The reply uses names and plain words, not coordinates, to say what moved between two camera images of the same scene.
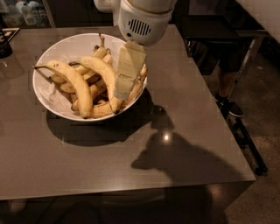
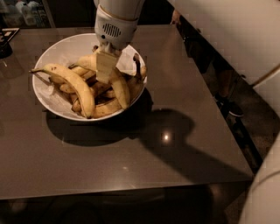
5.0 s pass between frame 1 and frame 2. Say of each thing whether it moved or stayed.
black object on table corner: stayed
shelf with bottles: stayed
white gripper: moved
